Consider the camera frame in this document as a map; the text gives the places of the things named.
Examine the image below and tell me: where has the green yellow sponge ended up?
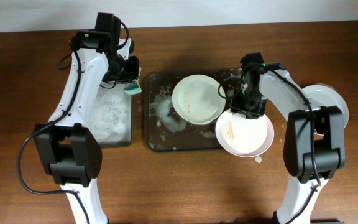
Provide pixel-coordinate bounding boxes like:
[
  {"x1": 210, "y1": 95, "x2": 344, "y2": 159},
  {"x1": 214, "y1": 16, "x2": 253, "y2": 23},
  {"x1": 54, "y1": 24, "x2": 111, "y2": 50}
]
[{"x1": 124, "y1": 68, "x2": 142, "y2": 95}]

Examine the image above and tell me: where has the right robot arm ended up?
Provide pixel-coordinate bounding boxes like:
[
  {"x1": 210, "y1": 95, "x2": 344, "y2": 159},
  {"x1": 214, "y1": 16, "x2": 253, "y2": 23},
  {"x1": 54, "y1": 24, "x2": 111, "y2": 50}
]
[{"x1": 231, "y1": 60, "x2": 345, "y2": 223}]

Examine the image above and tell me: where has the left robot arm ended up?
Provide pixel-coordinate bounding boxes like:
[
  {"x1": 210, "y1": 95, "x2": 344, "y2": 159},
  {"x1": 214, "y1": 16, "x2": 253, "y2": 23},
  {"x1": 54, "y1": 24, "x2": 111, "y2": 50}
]
[{"x1": 30, "y1": 30, "x2": 141, "y2": 223}]

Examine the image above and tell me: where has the cream plate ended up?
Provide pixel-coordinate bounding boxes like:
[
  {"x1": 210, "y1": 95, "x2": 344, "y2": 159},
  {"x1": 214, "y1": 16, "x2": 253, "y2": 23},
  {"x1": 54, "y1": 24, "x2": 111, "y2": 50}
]
[{"x1": 172, "y1": 75, "x2": 226, "y2": 125}]

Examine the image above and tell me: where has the pale blue plate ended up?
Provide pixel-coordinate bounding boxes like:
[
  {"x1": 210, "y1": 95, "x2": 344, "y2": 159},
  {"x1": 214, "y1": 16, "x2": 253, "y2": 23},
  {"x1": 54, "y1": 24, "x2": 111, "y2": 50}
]
[{"x1": 302, "y1": 83, "x2": 349, "y2": 128}]

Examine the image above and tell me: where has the white plate lower right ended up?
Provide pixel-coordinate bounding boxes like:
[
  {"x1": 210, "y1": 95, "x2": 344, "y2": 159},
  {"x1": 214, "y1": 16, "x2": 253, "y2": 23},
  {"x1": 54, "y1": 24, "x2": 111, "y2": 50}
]
[{"x1": 215, "y1": 110, "x2": 275, "y2": 157}]

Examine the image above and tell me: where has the dark brown serving tray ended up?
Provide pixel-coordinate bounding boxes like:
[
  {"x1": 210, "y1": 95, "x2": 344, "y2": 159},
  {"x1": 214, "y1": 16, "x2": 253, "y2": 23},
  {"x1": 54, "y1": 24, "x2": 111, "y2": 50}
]
[{"x1": 144, "y1": 68, "x2": 242, "y2": 152}]

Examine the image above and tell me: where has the black soapy water tray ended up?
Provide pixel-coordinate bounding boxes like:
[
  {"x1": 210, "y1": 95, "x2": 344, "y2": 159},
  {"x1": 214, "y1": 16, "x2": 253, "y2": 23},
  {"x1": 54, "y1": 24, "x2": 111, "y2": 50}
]
[{"x1": 89, "y1": 84, "x2": 132, "y2": 149}]

